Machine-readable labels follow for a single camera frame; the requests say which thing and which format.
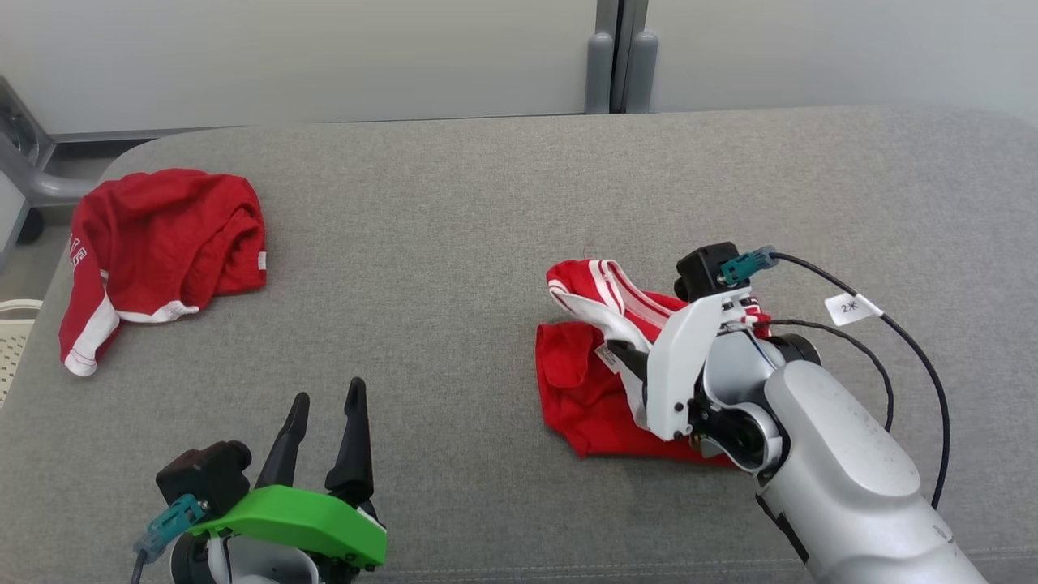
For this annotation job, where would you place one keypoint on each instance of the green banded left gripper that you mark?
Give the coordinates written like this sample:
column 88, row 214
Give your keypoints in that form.
column 300, row 519

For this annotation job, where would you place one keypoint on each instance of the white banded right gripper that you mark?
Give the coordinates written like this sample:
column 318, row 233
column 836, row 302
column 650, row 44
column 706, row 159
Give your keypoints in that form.
column 681, row 373

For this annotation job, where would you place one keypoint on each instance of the red jersey top striped trim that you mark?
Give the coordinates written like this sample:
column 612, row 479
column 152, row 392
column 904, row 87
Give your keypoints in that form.
column 580, row 389

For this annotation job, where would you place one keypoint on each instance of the red and white shirt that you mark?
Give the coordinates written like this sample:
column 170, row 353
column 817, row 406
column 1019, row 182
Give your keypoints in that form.
column 162, row 227

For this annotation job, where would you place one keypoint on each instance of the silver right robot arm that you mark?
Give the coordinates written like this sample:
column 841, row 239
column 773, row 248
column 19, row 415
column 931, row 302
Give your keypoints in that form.
column 843, row 478

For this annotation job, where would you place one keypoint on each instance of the white plastic laundry basket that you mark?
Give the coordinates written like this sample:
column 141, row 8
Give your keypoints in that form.
column 16, row 349

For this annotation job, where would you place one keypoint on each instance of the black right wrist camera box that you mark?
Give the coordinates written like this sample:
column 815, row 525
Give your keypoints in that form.
column 701, row 272

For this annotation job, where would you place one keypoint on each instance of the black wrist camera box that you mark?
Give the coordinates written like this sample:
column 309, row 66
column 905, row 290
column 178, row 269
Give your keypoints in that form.
column 701, row 272
column 203, row 478

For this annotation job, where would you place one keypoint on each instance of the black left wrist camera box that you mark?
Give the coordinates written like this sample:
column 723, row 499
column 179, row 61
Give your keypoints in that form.
column 203, row 478

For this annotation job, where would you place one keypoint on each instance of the grey rounded post foot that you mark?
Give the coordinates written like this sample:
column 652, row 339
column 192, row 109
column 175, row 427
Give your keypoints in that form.
column 599, row 77
column 642, row 73

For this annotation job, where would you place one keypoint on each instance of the grey vertical partition post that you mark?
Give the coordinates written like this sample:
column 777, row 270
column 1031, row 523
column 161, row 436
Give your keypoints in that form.
column 622, row 49

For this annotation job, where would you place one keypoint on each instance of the grey metal cart frame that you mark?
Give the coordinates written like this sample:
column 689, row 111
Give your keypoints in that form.
column 49, row 182

